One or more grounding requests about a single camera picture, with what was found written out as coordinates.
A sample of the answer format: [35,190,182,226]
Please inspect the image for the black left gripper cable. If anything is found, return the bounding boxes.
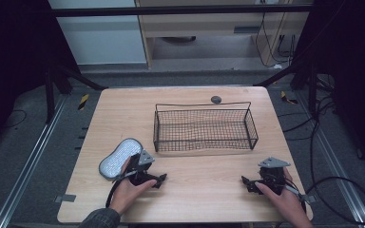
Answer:
[105,177,125,209]

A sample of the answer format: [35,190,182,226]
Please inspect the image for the yellow black striped tape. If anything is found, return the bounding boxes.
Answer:
[279,90,299,105]
[77,93,90,111]

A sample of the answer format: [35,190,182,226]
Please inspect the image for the black floor cables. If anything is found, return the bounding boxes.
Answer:
[278,74,341,179]

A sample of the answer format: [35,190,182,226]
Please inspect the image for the black desk cables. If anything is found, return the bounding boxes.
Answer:
[254,11,298,69]

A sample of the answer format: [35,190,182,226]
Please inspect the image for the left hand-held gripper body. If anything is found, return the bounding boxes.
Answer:
[124,148,161,188]

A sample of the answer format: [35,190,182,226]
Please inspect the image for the white cabinet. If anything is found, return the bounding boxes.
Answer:
[47,0,148,67]

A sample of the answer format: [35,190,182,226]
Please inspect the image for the person's right hand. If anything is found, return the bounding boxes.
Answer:
[254,166,309,221]

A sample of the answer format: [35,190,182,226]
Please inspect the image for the aluminium floor rail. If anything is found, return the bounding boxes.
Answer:
[294,90,365,228]
[0,94,68,228]

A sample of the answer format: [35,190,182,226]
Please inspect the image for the light wooden desk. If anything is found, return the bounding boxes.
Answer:
[134,0,315,69]

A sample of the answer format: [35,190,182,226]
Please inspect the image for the grey padded eye mask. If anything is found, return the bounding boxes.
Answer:
[98,137,144,182]

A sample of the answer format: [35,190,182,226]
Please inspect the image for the black horizontal frame bar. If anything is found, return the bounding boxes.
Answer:
[50,4,314,18]

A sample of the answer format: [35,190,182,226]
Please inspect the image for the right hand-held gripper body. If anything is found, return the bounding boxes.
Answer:
[257,156,292,196]

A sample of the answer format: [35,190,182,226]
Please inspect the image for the person's left hand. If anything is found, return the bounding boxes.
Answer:
[108,156,158,217]

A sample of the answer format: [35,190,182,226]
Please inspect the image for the black wire mesh basket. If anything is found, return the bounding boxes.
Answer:
[152,101,259,153]

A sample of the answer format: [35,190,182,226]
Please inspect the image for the black metal stand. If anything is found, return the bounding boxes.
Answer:
[254,58,318,117]
[43,61,108,125]

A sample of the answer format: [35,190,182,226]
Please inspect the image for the black curtain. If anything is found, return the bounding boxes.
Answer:
[0,0,81,156]
[293,0,365,175]

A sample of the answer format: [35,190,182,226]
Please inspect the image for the grey tape strip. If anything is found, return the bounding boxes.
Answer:
[53,193,77,204]

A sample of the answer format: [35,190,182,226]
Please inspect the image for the thin black floor cable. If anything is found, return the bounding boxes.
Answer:
[2,108,29,129]

